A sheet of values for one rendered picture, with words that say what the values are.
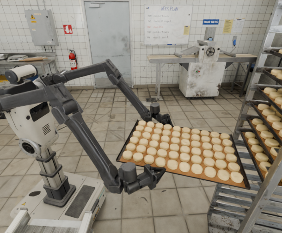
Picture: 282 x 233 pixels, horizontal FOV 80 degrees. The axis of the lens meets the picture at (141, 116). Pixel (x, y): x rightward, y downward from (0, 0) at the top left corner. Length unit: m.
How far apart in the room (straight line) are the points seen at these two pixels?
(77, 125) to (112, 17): 4.00
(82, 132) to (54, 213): 1.12
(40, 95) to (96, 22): 3.94
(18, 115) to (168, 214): 1.51
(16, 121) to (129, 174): 0.80
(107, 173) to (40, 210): 1.13
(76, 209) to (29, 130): 0.80
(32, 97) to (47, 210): 1.16
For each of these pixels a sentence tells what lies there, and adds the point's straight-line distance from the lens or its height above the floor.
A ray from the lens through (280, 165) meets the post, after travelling 0.76.
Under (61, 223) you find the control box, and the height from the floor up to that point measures 0.84.
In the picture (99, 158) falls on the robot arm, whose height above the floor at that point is 1.13.
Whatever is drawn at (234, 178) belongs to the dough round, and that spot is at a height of 1.02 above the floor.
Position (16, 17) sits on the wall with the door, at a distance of 5.16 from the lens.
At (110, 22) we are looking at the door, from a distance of 4.56.
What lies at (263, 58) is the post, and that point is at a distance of 1.05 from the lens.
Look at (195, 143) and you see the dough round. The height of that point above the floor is 1.03.
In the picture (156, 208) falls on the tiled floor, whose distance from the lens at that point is 1.91.
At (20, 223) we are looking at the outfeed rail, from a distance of 0.98.
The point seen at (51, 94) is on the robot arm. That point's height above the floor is 1.39.
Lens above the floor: 1.62
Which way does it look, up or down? 29 degrees down
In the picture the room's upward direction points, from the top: straight up
